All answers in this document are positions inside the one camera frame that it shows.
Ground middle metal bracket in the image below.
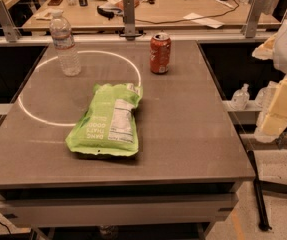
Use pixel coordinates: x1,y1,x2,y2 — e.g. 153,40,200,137
120,0,140,41

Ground left metal bracket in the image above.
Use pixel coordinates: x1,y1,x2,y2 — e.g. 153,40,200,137
0,0,21,42

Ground black sunglasses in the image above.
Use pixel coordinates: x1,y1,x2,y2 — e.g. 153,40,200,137
97,6,115,20

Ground brown phone on desk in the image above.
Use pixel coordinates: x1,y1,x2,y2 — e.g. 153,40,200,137
48,0,63,6

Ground clear plastic water bottle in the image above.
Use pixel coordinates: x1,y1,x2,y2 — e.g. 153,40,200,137
49,10,81,77

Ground red coke can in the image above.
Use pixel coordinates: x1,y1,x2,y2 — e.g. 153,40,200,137
150,32,171,74

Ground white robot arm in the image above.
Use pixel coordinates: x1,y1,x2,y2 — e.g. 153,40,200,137
252,19,287,143

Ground white paper sheet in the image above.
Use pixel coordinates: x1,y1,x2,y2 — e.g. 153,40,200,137
184,13,223,29

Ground black cable on desk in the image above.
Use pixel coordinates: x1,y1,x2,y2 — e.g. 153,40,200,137
135,0,241,25

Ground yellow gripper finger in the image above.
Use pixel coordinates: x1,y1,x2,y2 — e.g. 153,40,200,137
254,75,287,143
252,34,276,60

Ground right metal bracket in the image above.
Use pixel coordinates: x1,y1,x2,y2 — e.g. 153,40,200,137
241,0,265,38

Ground white table drawer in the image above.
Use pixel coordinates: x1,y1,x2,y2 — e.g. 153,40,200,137
0,194,238,228

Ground metal bracket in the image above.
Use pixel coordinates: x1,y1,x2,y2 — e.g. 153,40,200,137
0,0,21,42
120,0,140,41
241,0,265,38

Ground green snack bag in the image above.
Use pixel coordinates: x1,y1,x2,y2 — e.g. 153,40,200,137
65,83,143,157

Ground black pole on floor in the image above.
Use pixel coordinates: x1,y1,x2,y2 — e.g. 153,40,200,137
247,150,272,231

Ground small clear sanitizer bottle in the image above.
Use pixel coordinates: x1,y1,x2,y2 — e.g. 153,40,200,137
230,83,250,110

